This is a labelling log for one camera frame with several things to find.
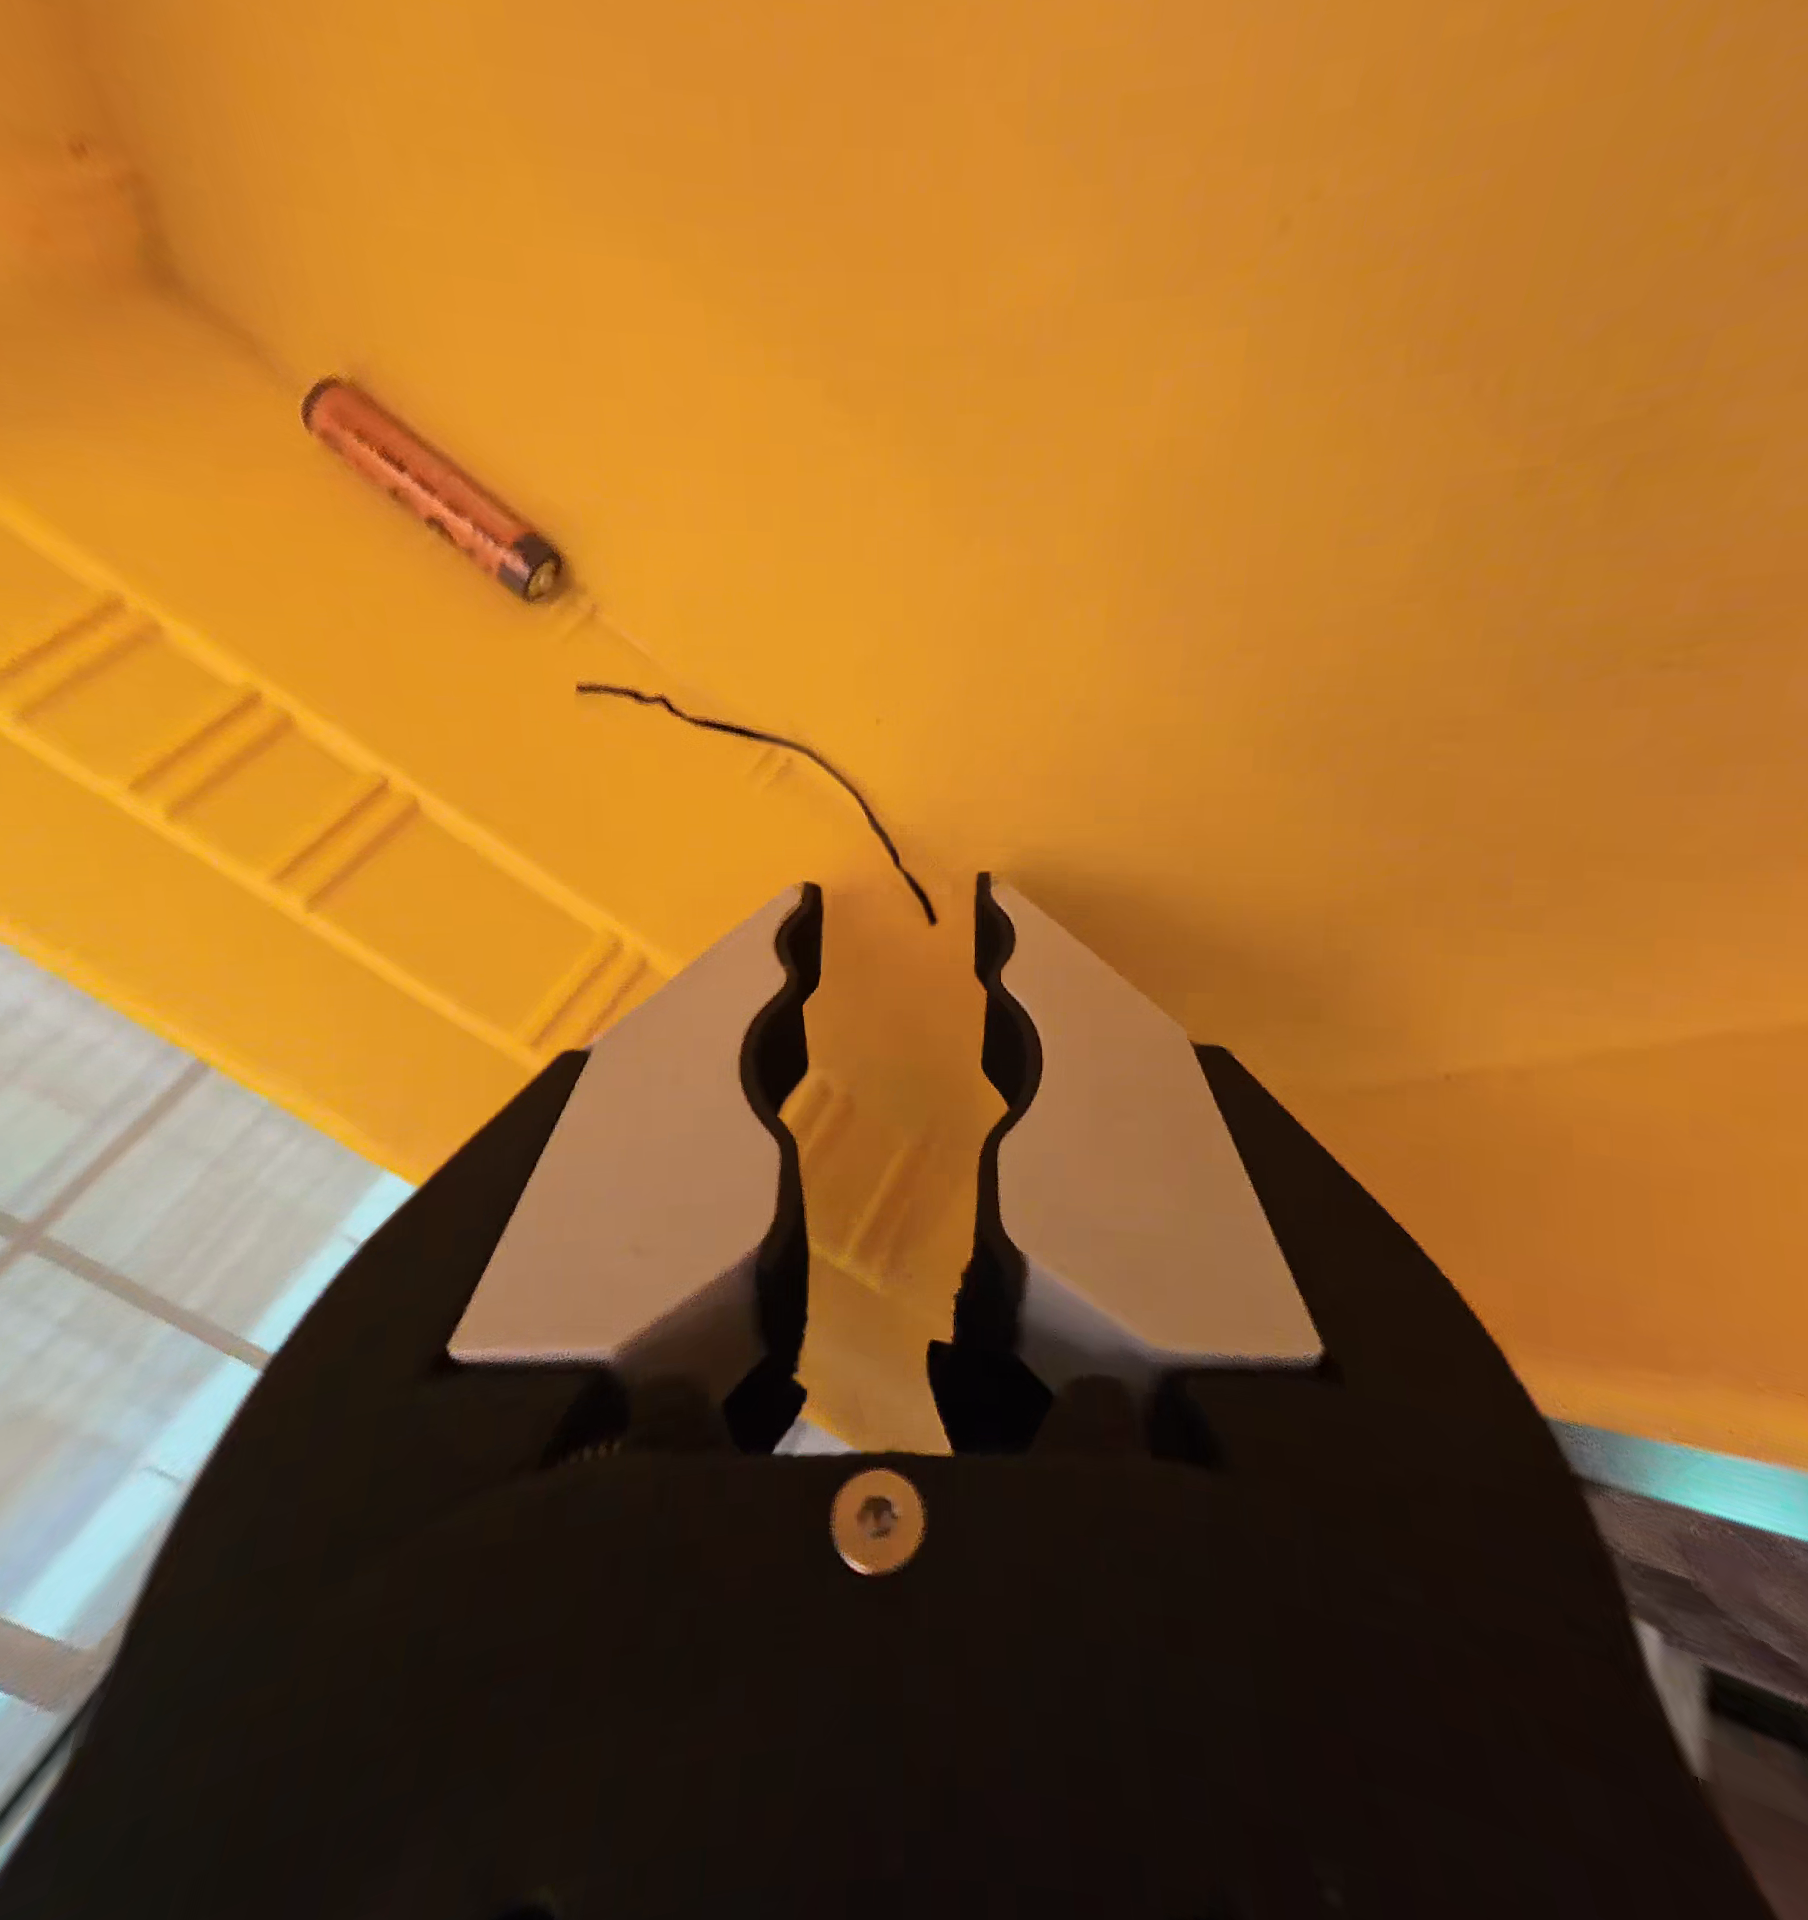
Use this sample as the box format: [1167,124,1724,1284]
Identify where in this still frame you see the white paned window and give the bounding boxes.
[0,899,421,1848]

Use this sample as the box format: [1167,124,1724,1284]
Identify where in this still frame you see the yellow storage bin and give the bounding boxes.
[0,0,1808,1486]

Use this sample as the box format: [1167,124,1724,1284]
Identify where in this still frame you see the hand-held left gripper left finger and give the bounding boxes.
[445,883,825,1451]

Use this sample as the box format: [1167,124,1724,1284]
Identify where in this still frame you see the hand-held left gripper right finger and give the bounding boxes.
[926,870,1326,1451]

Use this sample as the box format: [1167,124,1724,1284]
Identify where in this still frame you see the copper black battery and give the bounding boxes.
[300,377,566,606]

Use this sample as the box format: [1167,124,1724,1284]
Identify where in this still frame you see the thin black wire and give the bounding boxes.
[576,682,939,929]

